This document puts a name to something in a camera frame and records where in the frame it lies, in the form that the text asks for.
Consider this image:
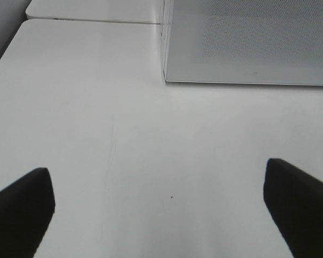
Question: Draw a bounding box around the white microwave door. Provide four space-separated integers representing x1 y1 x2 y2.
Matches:
164 1 323 86

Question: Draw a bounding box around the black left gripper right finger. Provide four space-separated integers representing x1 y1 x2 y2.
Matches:
263 159 323 257

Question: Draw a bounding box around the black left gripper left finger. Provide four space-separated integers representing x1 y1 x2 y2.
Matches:
0 168 55 257

